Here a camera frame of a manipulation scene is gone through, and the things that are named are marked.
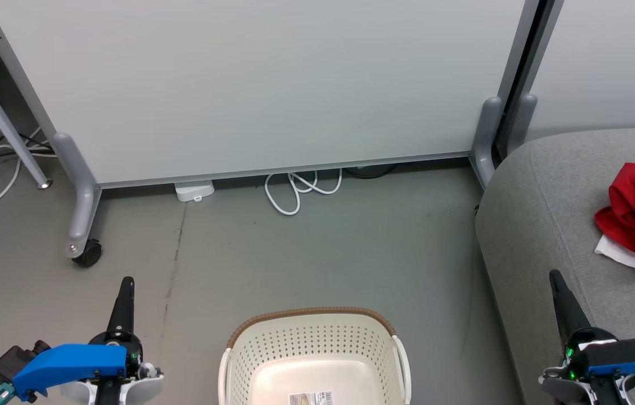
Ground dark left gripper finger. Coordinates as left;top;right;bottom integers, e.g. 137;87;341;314
106;276;135;335

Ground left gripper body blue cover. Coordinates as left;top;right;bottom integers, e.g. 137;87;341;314
12;332;143;405

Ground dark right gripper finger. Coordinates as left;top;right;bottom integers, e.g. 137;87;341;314
549;270;593;347

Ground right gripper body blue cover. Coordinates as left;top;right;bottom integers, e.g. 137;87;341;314
568;329;635;405

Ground cream perforated laundry basket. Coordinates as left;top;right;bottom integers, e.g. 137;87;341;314
218;307;411;405

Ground printed sticker in basket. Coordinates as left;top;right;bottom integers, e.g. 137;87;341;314
289;391;334;405

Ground black caster wheel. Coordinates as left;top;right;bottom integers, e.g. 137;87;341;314
73;239;103;268

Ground grey fabric sofa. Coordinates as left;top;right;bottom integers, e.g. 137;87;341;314
475;128;635;405

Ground long grey partition foot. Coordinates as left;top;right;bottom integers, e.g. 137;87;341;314
53;133;103;259

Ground white power adapter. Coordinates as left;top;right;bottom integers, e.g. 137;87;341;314
175;180;215;202

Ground short grey partition foot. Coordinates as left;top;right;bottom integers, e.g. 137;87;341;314
506;94;537;158
472;97;502;189

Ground narrow white partition panel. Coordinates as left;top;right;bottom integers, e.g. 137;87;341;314
520;0;635;141

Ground wide white partition panel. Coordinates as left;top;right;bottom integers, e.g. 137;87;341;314
0;0;540;189

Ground coiled white cable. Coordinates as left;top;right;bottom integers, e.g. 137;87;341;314
264;169;344;216

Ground black cable under partition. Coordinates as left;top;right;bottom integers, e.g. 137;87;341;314
345;163;399;179

